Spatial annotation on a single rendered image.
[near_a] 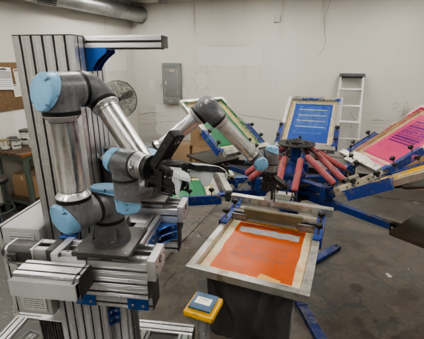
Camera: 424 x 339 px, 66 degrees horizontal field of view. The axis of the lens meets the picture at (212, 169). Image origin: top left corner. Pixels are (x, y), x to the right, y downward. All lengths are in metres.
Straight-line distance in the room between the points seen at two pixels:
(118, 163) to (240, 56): 5.42
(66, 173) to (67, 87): 0.28
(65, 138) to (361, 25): 5.31
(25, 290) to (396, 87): 5.55
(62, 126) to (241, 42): 5.32
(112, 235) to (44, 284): 0.29
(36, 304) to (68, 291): 0.55
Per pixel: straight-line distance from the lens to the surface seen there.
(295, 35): 6.04
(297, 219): 2.03
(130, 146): 1.09
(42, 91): 1.11
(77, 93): 1.12
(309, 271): 1.69
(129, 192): 0.97
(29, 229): 1.68
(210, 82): 6.45
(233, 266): 1.72
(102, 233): 1.33
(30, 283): 1.43
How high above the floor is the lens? 1.93
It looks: 18 degrees down
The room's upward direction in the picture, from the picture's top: straight up
